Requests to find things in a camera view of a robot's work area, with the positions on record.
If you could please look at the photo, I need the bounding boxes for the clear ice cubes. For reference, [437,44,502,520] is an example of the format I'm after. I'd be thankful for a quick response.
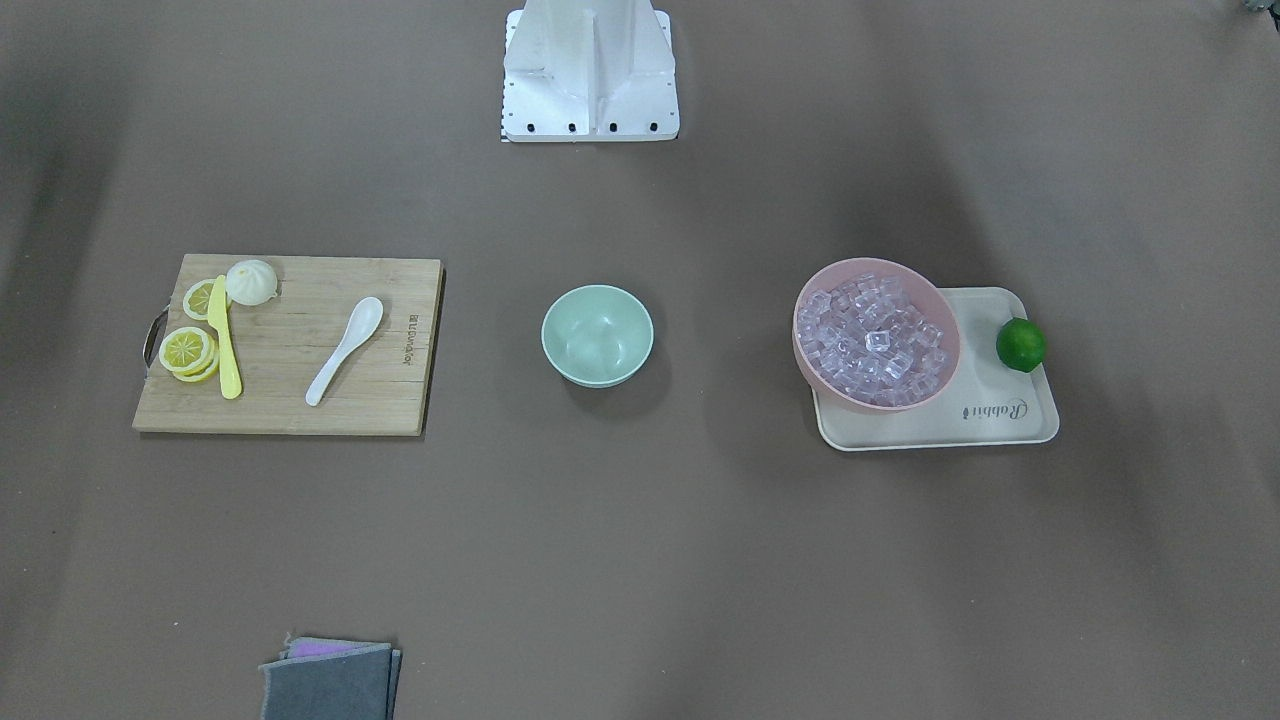
[797,272,948,407]

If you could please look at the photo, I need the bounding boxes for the white ceramic spoon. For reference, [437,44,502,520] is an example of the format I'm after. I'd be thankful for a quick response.
[303,296,384,407]

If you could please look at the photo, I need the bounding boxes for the mint green bowl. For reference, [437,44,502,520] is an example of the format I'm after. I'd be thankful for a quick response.
[540,284,657,389]

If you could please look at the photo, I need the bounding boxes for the pink bowl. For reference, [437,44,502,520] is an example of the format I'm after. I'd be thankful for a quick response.
[792,258,963,416]

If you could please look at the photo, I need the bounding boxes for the bamboo cutting board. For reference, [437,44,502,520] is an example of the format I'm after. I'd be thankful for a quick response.
[133,255,444,436]

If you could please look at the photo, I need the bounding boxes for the cream plastic tray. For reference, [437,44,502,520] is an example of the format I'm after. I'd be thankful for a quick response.
[812,287,1060,452]

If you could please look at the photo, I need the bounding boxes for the green lime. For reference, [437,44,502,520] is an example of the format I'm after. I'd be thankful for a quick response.
[995,316,1047,373]

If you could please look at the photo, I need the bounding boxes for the white steamed bun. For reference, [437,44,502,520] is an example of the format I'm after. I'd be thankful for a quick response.
[225,259,279,306]

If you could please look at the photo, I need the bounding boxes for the yellow plastic knife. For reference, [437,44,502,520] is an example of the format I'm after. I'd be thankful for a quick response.
[207,275,243,400]

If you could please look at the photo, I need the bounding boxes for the front lemon slice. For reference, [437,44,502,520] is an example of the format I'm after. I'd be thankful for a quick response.
[157,327,220,383]

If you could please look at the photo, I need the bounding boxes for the lemon slice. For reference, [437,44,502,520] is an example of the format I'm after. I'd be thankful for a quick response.
[183,278,216,322]
[157,327,220,383]

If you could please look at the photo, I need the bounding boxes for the back lemon slice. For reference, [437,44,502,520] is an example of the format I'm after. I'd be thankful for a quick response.
[183,278,216,322]

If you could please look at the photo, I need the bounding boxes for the grey folded cloth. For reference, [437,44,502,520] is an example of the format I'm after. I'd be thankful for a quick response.
[259,635,402,719]

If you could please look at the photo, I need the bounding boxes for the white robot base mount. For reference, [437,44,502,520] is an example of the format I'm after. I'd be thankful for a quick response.
[500,1,681,143]

